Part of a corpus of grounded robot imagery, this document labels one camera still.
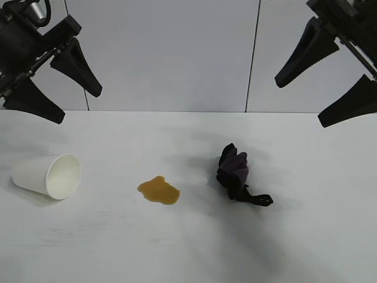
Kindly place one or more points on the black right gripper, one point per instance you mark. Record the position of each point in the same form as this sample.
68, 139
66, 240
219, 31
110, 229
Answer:
365, 35

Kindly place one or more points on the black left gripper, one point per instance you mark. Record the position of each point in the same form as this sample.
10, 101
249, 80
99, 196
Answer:
14, 44

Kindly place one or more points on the white paper cup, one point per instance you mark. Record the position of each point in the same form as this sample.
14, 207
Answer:
29, 177

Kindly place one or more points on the purple and black cloth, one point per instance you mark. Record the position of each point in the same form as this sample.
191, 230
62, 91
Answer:
232, 171

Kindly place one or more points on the brown liquid spill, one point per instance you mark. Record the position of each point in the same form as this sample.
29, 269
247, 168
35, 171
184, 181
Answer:
159, 191

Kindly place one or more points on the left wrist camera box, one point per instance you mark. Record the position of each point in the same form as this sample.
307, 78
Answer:
63, 28

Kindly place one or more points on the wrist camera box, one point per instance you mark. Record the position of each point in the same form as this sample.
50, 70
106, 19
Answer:
330, 7
63, 28

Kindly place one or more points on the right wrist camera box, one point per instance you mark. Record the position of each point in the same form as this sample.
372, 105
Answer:
330, 7

